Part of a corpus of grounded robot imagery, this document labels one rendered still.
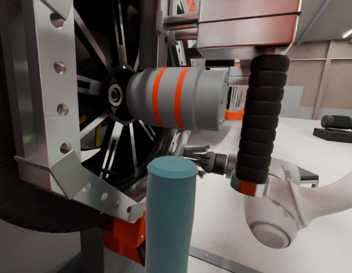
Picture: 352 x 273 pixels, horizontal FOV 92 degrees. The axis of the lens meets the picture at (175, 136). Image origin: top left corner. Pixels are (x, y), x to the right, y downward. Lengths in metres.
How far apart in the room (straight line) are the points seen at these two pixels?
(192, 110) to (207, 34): 0.16
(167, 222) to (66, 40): 0.28
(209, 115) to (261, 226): 0.26
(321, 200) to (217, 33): 0.40
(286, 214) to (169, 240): 0.25
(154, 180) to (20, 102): 0.19
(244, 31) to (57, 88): 0.20
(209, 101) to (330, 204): 0.33
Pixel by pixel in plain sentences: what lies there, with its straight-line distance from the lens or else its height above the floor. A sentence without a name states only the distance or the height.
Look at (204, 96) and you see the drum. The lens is 0.33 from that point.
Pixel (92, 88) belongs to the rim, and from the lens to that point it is 0.40.
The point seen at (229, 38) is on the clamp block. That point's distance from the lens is 0.20.
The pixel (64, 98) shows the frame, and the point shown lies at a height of 0.84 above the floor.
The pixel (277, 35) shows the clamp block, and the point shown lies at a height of 0.91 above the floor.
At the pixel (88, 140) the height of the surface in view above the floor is 0.72.
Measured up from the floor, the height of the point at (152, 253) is 0.58.
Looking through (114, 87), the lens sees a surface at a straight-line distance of 0.50.
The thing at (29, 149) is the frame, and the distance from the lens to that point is 0.27.
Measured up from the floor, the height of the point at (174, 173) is 0.74.
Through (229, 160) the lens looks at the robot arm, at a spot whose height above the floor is 0.67.
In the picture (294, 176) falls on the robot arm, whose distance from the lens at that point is 0.61.
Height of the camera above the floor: 0.85
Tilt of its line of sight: 12 degrees down
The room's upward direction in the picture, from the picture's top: 4 degrees clockwise
